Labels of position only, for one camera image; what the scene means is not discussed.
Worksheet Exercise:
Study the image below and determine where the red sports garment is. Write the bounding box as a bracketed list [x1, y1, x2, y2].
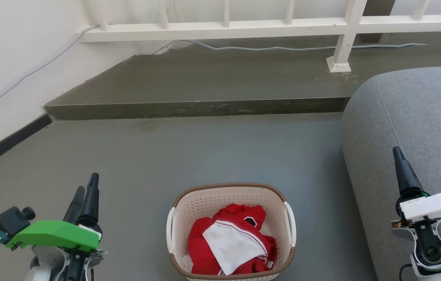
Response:
[187, 203, 278, 276]

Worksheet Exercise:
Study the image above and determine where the light grey wall cable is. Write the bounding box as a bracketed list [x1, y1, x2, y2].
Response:
[0, 24, 100, 117]

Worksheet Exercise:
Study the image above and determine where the raised concrete step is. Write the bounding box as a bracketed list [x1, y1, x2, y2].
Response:
[43, 31, 441, 121]

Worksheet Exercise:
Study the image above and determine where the white garment with red trim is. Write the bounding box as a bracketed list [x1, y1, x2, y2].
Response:
[202, 220, 268, 276]

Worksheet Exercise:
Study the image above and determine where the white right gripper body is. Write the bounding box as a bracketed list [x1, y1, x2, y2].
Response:
[396, 192, 441, 222]

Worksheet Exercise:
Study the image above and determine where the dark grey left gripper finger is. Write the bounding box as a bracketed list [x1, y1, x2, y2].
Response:
[82, 173, 102, 229]
[63, 186, 86, 224]

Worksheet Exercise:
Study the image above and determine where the grey fabric sofa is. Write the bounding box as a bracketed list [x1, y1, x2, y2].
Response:
[341, 66, 441, 281]

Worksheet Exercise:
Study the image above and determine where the beige perforated laundry basket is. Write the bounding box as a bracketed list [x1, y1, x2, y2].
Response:
[166, 183, 297, 281]

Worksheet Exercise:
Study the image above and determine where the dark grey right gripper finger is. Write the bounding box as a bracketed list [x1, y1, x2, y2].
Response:
[393, 146, 424, 197]

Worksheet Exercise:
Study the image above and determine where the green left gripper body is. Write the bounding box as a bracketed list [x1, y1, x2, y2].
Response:
[6, 221, 104, 252]

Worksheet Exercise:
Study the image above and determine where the white wooden railing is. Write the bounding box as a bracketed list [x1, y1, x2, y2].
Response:
[79, 0, 441, 73]

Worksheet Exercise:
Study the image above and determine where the black baseboard strip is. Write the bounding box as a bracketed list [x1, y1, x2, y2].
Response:
[0, 114, 53, 174]

